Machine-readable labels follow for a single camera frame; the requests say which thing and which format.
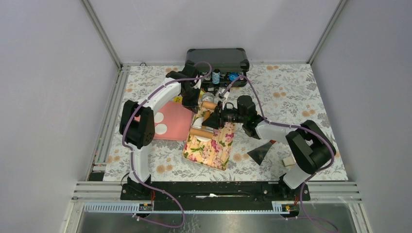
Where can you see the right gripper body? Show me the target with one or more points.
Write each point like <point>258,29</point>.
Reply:
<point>230,115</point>

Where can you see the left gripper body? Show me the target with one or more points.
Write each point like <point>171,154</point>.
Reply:
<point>182,94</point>

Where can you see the white dough ball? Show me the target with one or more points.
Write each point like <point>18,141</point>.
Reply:
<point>201,133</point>

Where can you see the wooden double-ended rolling pin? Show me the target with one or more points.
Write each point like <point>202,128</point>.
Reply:
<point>204,110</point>

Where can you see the floral yellow tray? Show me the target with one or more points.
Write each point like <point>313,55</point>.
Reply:
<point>212,152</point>

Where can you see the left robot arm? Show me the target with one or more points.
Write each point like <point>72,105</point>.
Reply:
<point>139,175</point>

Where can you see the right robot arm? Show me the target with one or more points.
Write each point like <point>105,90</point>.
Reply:
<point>310,147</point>

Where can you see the white dough wrapper upper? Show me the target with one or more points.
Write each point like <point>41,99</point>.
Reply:
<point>159,117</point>

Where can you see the white dough wrapper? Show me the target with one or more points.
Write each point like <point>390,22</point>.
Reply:
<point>161,129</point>
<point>159,117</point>

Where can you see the white dough wrapper lower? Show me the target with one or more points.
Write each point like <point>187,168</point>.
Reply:
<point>161,129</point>

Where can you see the yellow big blind button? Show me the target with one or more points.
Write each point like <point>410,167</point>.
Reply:
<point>178,99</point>

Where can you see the pink plastic tray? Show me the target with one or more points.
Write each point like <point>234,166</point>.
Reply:
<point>177,118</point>

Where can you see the blue white chip stack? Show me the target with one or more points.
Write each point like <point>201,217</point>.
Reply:
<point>216,76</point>

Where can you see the blue small blind button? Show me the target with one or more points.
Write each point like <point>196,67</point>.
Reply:
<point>232,76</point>

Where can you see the black poker chip case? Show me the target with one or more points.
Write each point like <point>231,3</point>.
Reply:
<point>227,60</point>

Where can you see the white green eraser block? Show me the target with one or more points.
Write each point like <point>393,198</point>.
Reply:
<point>289,161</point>

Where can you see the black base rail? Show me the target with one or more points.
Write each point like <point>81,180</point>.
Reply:
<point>213,196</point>

